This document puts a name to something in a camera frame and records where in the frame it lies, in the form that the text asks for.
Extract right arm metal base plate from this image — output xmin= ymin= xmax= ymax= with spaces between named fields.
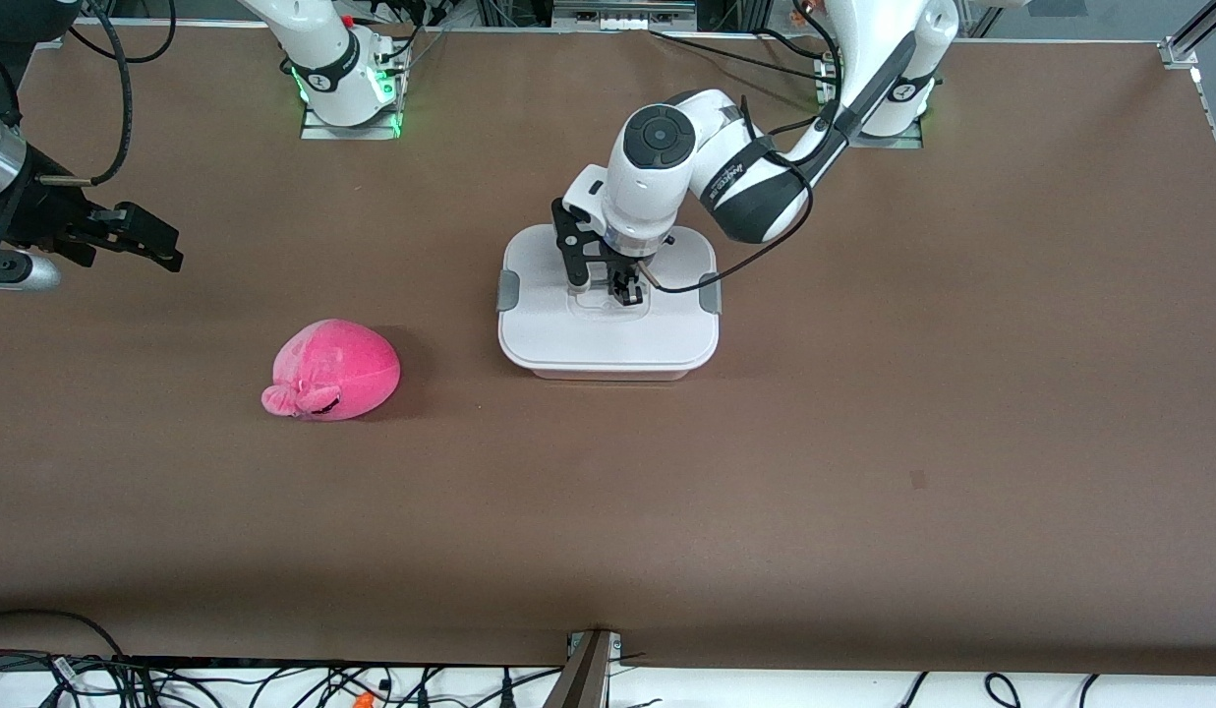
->
xmin=301 ymin=96 xmax=404 ymax=141

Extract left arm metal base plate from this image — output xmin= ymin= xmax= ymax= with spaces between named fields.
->
xmin=814 ymin=54 xmax=925 ymax=150

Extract black large arc cable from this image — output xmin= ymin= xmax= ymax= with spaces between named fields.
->
xmin=0 ymin=609 xmax=129 ymax=679

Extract black cable across table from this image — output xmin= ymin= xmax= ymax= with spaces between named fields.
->
xmin=650 ymin=29 xmax=835 ymax=85

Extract pink plastic storage box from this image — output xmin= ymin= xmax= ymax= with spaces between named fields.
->
xmin=514 ymin=360 xmax=707 ymax=384

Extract white box lid grey clips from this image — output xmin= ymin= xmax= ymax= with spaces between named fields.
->
xmin=496 ymin=224 xmax=722 ymax=374

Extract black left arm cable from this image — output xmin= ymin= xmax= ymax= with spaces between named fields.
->
xmin=639 ymin=0 xmax=849 ymax=296

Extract pink plush toy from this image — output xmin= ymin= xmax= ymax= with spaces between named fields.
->
xmin=261 ymin=319 xmax=402 ymax=423

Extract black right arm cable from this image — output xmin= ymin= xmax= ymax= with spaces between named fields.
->
xmin=37 ymin=0 xmax=176 ymax=188

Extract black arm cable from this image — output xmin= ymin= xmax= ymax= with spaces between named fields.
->
xmin=639 ymin=0 xmax=849 ymax=296
xmin=37 ymin=0 xmax=176 ymax=188

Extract aluminium edge rail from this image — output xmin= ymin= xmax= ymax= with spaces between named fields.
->
xmin=1192 ymin=64 xmax=1216 ymax=193

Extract aluminium frame post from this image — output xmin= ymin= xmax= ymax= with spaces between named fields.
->
xmin=547 ymin=629 xmax=624 ymax=708

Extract aluminium corner profile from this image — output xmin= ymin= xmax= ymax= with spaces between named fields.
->
xmin=1158 ymin=0 xmax=1216 ymax=70

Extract black cable with white label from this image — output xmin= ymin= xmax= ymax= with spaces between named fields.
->
xmin=32 ymin=655 xmax=92 ymax=708

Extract grey equipment box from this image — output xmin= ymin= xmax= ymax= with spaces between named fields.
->
xmin=551 ymin=0 xmax=697 ymax=30

